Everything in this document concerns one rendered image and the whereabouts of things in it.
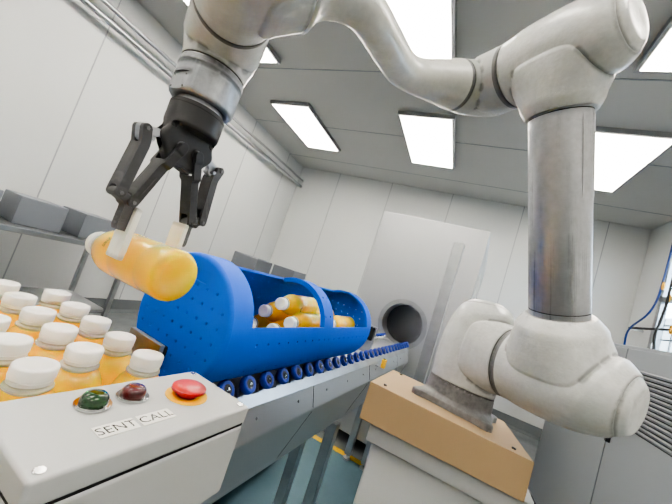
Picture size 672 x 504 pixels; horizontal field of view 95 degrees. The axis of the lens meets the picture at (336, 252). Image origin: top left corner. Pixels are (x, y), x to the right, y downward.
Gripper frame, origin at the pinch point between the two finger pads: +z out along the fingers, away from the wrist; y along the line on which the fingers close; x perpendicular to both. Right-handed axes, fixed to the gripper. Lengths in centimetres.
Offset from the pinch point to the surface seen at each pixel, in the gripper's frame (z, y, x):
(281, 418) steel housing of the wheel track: 39, -53, 1
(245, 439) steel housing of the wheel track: 40, -38, 1
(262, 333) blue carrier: 13.3, -30.1, 1.8
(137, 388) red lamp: 12.7, 5.9, 15.4
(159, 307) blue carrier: 15.0, -19.8, -19.3
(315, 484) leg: 90, -117, -4
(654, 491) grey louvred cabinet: 41, -165, 123
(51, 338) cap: 15.6, 4.5, -5.0
